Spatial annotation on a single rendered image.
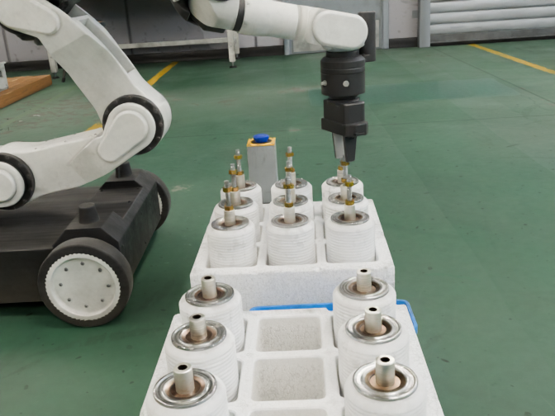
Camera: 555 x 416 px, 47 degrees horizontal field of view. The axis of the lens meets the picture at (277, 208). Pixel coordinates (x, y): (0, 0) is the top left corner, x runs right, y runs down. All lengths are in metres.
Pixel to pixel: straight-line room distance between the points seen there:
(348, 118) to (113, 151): 0.56
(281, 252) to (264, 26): 0.42
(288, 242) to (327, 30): 0.40
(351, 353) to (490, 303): 0.69
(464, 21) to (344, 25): 5.29
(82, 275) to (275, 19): 0.68
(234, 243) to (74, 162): 0.53
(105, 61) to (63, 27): 0.11
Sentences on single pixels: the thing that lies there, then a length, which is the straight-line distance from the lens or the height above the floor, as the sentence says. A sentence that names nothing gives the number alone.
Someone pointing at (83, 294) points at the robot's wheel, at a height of 0.08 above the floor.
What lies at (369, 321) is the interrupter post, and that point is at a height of 0.27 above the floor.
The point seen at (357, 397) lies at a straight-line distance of 0.76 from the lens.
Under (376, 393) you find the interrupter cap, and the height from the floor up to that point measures 0.25.
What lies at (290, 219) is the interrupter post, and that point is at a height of 0.26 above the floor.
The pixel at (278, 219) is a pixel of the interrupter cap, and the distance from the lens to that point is 1.26.
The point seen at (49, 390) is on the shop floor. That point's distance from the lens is 1.32.
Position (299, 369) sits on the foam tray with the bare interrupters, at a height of 0.16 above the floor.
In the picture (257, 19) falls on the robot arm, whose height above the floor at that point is 0.63.
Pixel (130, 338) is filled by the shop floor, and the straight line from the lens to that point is 1.42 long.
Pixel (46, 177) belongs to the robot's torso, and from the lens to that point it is 1.64.
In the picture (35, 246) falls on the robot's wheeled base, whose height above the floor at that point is 0.17.
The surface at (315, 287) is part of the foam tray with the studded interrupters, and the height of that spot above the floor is 0.14.
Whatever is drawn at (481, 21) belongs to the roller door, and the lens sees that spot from 6.54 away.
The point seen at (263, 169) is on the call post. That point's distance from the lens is 1.61.
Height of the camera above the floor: 0.70
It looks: 20 degrees down
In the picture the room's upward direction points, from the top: 4 degrees counter-clockwise
